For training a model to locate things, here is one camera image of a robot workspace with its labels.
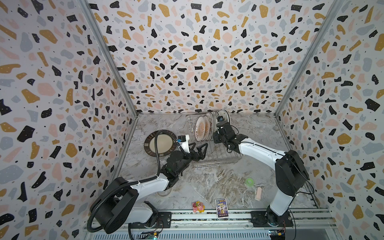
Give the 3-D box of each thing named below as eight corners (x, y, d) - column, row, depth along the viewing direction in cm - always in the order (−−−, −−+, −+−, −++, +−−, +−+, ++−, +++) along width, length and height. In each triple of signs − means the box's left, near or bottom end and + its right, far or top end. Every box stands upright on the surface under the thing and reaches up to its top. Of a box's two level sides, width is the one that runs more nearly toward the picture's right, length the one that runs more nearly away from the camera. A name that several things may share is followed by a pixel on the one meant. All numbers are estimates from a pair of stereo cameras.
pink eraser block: (254, 199, 83) (256, 197, 80) (255, 188, 87) (257, 186, 84) (259, 201, 82) (261, 199, 80) (260, 189, 86) (262, 187, 84)
